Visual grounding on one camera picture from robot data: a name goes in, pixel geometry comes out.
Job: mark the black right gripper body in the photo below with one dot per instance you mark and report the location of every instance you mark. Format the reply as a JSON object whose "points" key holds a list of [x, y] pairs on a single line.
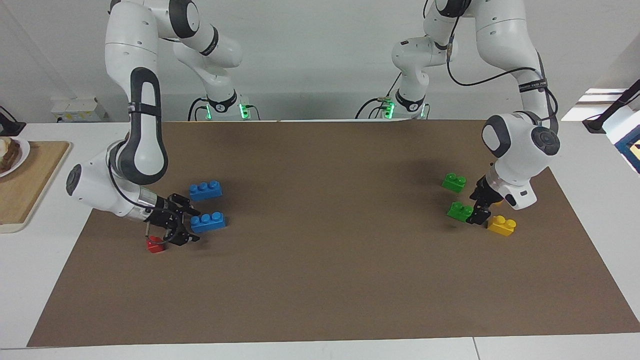
{"points": [[160, 212]]}

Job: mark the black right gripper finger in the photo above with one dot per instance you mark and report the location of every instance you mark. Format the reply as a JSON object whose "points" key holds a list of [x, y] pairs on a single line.
{"points": [[184, 205], [181, 235]]}

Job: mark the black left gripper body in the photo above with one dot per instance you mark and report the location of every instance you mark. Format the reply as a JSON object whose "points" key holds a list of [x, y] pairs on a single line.
{"points": [[487, 191]]}

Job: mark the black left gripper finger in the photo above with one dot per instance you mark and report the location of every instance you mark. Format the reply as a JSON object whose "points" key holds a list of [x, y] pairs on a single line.
{"points": [[476, 202], [480, 217]]}

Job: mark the green two-stud toy brick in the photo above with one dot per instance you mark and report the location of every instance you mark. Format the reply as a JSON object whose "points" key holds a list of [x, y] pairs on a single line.
{"points": [[457, 212], [452, 184]]}

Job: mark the blue three-stud toy brick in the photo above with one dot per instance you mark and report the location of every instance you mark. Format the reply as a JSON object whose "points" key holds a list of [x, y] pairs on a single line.
{"points": [[205, 192], [210, 223]]}

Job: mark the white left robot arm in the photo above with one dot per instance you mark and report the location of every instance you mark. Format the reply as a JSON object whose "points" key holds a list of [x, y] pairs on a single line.
{"points": [[505, 45]]}

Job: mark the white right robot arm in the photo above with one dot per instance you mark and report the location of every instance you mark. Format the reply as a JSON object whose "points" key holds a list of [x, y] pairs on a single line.
{"points": [[125, 60]]}

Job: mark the red one-stud toy brick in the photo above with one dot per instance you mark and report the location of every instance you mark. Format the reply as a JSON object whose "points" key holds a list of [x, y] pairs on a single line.
{"points": [[154, 246]]}

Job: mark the white power strip box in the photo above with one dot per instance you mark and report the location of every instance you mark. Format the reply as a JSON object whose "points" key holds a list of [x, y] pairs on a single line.
{"points": [[80, 110]]}

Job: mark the wooden cutting board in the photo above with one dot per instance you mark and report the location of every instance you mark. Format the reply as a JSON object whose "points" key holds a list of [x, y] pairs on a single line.
{"points": [[30, 195]]}

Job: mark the brown paper table mat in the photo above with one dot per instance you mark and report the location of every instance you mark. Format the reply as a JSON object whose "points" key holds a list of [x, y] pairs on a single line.
{"points": [[320, 275]]}

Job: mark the white plate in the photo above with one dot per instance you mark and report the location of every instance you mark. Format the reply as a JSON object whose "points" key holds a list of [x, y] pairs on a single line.
{"points": [[25, 152]]}

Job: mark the blue framed box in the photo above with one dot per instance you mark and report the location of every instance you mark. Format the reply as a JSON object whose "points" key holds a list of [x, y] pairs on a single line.
{"points": [[631, 150]]}

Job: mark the brown food on plate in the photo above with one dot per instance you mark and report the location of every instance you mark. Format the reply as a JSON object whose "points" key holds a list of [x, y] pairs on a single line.
{"points": [[10, 155]]}

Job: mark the black device base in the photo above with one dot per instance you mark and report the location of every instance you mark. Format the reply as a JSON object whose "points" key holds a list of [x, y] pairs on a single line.
{"points": [[12, 127]]}

